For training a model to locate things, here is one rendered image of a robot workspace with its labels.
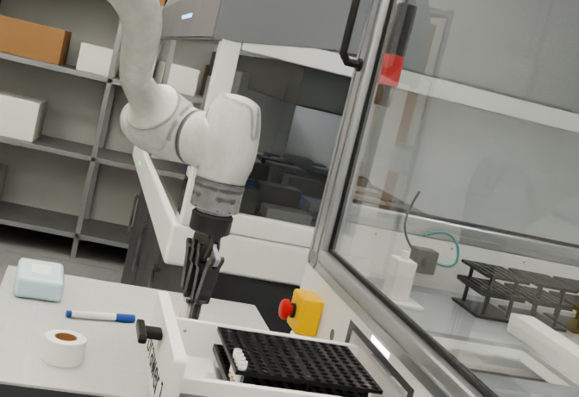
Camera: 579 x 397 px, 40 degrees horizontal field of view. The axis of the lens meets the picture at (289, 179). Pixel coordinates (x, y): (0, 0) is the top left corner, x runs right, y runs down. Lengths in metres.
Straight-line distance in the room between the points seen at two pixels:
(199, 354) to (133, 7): 0.56
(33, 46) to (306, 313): 3.64
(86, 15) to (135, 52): 4.06
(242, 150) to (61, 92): 4.01
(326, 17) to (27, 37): 3.18
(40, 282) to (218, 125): 0.53
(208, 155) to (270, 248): 0.67
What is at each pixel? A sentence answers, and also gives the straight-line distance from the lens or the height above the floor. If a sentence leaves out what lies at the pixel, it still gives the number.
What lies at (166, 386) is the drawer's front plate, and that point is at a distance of 1.09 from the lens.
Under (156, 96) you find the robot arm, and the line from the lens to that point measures 1.45.
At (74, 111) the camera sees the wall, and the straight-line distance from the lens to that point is 5.35.
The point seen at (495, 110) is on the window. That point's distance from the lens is 1.13.
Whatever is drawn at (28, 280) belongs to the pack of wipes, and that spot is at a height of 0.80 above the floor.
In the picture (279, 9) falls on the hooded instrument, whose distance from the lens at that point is 1.97.
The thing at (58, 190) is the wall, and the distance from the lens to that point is 5.43.
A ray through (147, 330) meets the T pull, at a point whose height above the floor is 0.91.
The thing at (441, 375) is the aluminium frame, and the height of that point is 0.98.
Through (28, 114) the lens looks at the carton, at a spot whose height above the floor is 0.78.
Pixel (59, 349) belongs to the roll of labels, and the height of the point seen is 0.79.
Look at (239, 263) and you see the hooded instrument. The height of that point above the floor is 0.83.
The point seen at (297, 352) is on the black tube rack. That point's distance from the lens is 1.29.
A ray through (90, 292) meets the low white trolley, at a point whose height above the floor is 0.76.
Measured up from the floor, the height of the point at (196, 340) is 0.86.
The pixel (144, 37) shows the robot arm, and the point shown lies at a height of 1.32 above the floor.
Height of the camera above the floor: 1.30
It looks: 7 degrees down
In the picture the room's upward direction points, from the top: 13 degrees clockwise
